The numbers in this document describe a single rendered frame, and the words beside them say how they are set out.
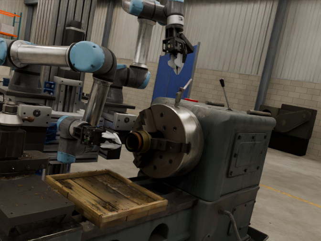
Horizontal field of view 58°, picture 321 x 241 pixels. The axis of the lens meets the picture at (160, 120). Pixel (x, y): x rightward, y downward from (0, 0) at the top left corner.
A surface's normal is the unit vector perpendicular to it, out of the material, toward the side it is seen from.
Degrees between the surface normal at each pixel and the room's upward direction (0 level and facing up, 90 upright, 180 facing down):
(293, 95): 90
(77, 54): 89
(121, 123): 90
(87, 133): 91
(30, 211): 0
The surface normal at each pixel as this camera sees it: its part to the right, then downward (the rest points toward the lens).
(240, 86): -0.63, -0.03
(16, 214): 0.18, -0.98
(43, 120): 0.66, 0.21
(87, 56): -0.16, 0.07
